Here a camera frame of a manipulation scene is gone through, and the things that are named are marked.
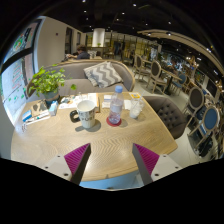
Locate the white printed leaflet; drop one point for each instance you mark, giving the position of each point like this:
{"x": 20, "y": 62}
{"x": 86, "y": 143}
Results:
{"x": 106, "y": 104}

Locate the brown card stand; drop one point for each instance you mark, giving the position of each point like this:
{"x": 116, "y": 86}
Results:
{"x": 40, "y": 108}

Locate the group of ceiling lights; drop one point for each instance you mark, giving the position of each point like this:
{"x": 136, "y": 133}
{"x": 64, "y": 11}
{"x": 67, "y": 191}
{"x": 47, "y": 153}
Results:
{"x": 168, "y": 23}

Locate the yellow square table card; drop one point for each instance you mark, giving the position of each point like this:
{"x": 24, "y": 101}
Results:
{"x": 135, "y": 95}

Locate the framed colourful window poster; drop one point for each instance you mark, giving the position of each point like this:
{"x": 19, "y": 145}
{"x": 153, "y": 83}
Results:
{"x": 25, "y": 38}

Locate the person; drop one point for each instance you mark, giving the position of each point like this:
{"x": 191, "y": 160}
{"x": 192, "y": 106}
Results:
{"x": 81, "y": 53}

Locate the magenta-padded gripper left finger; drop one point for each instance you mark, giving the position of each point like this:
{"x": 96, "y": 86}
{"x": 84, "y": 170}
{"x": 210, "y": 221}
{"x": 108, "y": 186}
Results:
{"x": 77, "y": 159}

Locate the flat round red coaster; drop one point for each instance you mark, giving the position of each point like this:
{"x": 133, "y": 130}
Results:
{"x": 109, "y": 122}

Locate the dark grey tufted armchair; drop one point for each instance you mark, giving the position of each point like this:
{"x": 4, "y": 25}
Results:
{"x": 168, "y": 115}

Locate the green potted plant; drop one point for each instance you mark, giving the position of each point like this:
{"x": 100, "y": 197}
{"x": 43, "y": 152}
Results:
{"x": 48, "y": 81}

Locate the small blue white carton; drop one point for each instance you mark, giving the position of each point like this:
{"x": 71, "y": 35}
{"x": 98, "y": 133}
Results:
{"x": 53, "y": 108}

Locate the white round pillar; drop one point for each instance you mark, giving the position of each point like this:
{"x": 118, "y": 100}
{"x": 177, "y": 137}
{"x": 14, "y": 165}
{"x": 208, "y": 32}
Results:
{"x": 98, "y": 37}

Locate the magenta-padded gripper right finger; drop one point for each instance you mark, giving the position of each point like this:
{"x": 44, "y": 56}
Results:
{"x": 146, "y": 160}

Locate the grey sofa with wooden trim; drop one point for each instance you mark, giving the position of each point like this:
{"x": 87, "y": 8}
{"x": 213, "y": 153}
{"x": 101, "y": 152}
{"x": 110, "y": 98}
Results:
{"x": 75, "y": 71}

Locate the grey white chevron cushion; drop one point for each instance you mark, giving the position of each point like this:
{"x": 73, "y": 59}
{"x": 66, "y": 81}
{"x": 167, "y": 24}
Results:
{"x": 103, "y": 74}

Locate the small blue white card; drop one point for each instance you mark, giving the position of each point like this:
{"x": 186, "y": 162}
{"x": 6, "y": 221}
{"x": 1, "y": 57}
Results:
{"x": 107, "y": 97}

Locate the group of dining chairs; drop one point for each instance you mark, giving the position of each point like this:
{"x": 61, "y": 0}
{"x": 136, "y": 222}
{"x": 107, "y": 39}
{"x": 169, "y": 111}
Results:
{"x": 196, "y": 100}

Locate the clear plastic water bottle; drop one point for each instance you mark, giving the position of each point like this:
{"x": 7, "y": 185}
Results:
{"x": 116, "y": 108}

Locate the clear plastic cup with straw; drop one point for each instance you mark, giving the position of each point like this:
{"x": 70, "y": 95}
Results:
{"x": 136, "y": 108}

